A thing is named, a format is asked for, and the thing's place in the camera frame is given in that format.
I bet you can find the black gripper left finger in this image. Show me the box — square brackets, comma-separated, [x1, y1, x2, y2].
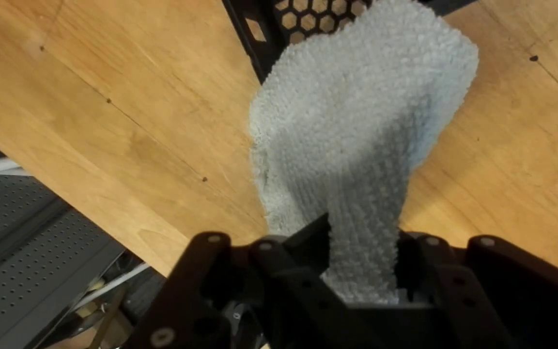
[130, 214, 358, 349]

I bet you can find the black perforated box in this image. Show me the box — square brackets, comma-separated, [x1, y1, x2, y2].
[223, 0, 478, 90]

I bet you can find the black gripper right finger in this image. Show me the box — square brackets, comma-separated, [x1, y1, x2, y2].
[393, 233, 558, 349]

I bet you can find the white towel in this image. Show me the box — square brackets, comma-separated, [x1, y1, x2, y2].
[250, 0, 478, 305]

